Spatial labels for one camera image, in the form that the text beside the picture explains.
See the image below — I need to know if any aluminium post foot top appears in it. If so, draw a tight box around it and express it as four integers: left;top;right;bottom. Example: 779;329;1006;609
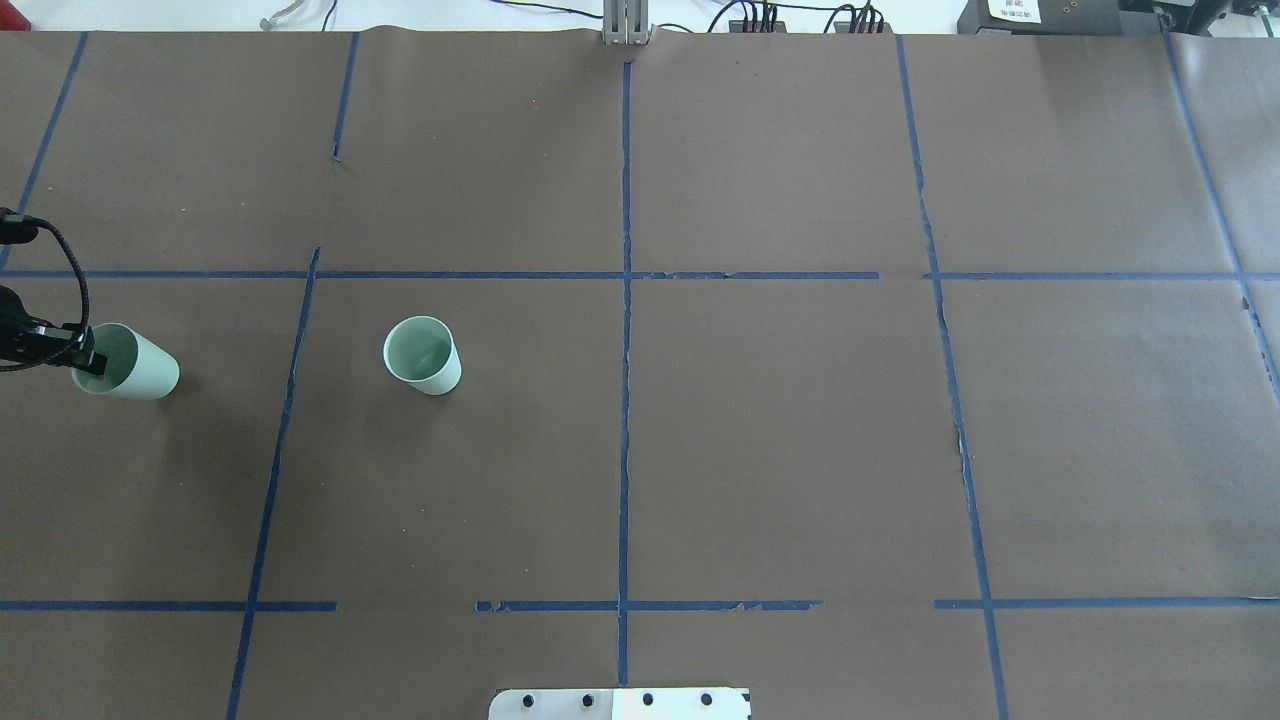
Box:
602;0;653;46

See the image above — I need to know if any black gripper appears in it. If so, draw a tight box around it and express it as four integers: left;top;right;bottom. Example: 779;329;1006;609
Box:
1;286;109;377

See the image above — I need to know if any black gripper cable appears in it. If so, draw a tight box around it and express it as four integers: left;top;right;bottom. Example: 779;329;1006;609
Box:
0;208;93;373

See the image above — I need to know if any light green cup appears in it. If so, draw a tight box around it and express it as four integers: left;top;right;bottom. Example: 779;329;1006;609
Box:
381;316;462;396
70;323;180;401

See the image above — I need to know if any black power strip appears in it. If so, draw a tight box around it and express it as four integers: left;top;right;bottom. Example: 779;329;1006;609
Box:
709;1;787;35

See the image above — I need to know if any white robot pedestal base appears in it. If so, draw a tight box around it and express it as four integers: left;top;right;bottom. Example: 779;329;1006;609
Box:
488;687;753;719

